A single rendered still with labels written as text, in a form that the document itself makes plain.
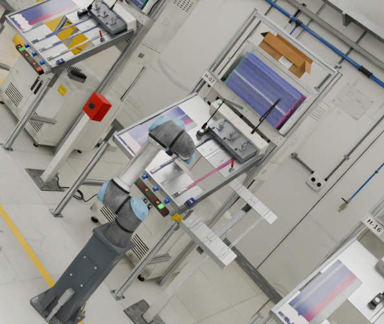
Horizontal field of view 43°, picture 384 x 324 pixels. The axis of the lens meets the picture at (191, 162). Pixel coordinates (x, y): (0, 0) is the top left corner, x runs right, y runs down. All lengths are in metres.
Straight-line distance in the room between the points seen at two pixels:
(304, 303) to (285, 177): 2.12
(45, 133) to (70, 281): 1.72
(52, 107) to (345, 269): 2.49
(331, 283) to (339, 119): 2.10
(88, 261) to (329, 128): 2.79
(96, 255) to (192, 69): 3.15
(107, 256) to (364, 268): 1.45
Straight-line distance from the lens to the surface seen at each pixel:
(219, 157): 3.13
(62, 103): 3.94
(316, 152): 4.60
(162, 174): 2.99
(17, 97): 4.32
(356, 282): 2.90
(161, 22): 4.04
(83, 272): 2.55
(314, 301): 2.76
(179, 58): 5.37
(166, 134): 2.36
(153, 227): 3.33
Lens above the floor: 1.71
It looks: 15 degrees down
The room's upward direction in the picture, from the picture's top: 39 degrees clockwise
